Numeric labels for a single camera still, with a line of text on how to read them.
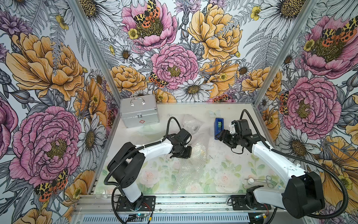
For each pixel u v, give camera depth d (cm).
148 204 73
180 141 70
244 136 64
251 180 78
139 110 97
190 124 102
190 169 78
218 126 100
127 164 46
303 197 41
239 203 73
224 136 75
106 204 75
